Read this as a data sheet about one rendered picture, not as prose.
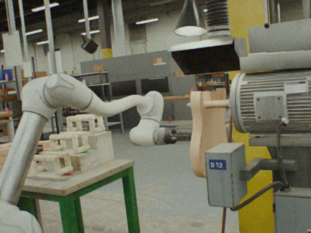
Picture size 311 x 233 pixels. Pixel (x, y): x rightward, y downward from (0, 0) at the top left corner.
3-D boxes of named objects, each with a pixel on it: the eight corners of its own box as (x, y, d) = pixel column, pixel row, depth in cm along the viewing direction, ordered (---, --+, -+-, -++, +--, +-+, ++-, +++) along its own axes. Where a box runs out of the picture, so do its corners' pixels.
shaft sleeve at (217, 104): (229, 109, 156) (230, 103, 158) (227, 104, 154) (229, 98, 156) (191, 110, 165) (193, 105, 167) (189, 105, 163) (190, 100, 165)
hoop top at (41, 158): (60, 161, 183) (60, 154, 182) (56, 162, 180) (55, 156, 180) (33, 159, 193) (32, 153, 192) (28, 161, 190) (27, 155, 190)
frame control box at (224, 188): (288, 206, 135) (286, 139, 132) (276, 229, 117) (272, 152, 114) (228, 201, 148) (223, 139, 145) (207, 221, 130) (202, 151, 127)
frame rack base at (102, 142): (114, 159, 219) (111, 130, 217) (99, 165, 205) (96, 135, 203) (79, 158, 231) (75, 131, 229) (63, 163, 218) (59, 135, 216)
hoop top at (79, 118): (95, 120, 209) (94, 115, 208) (92, 121, 206) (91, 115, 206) (69, 121, 219) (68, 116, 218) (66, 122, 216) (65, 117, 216)
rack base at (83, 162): (99, 165, 206) (98, 149, 205) (81, 173, 192) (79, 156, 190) (63, 163, 219) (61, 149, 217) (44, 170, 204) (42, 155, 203)
